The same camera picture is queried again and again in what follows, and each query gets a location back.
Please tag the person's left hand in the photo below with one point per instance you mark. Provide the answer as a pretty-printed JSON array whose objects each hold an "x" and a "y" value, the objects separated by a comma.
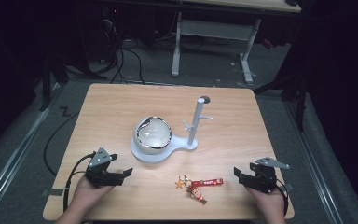
[{"x": 85, "y": 196}]

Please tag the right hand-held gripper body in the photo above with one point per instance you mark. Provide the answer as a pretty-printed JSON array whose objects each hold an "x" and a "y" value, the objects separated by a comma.
[{"x": 265, "y": 179}]

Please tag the white-legged desk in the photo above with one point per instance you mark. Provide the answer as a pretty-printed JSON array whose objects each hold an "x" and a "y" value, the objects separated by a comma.
[{"x": 217, "y": 29}]

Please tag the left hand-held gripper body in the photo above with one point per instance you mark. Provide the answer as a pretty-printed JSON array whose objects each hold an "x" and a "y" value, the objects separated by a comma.
[{"x": 99, "y": 174}]

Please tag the person's right hand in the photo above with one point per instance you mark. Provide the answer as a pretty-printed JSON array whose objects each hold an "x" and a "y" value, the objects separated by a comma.
[{"x": 270, "y": 203}]

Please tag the black metal stand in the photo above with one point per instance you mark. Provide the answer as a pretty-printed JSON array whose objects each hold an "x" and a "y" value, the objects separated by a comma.
[{"x": 46, "y": 87}]

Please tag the black tripod stand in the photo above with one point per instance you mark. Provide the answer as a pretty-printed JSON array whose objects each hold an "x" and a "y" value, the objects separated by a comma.
[{"x": 300, "y": 99}]

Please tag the metal floor rail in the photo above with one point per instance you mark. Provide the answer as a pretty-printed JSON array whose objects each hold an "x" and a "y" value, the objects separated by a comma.
[
  {"x": 12, "y": 155},
  {"x": 315, "y": 168}
]

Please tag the white peg stand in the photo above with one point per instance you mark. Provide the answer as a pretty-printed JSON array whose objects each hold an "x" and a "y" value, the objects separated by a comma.
[{"x": 195, "y": 127}]

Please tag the grey tape piece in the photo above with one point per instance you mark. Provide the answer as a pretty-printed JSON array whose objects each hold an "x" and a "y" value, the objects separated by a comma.
[
  {"x": 53, "y": 192},
  {"x": 289, "y": 187}
]

